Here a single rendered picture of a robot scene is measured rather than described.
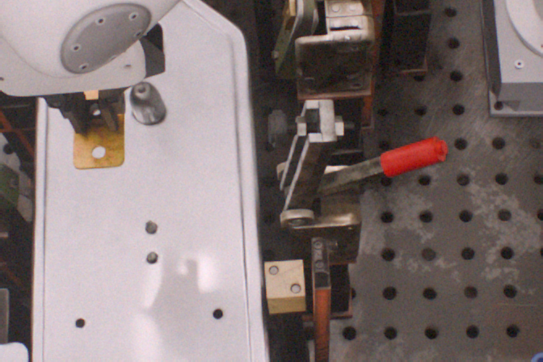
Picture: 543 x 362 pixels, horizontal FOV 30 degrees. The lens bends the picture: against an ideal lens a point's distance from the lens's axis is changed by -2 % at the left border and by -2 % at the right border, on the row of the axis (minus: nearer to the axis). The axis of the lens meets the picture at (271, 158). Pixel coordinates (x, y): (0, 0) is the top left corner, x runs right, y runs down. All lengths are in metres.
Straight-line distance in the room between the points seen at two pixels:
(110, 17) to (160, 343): 0.54
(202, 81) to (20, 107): 0.22
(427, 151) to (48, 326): 0.39
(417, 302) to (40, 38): 0.88
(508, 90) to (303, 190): 0.50
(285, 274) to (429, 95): 0.54
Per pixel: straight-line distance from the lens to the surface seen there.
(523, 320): 1.27
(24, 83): 0.66
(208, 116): 1.02
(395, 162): 0.85
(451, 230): 1.29
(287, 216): 0.89
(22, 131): 1.20
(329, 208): 0.92
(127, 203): 0.99
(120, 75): 0.65
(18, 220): 1.16
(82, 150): 0.74
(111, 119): 0.72
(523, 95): 1.31
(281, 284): 0.88
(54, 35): 0.45
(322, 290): 0.79
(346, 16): 0.99
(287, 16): 0.96
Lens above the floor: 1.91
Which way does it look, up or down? 67 degrees down
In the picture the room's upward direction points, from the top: 7 degrees counter-clockwise
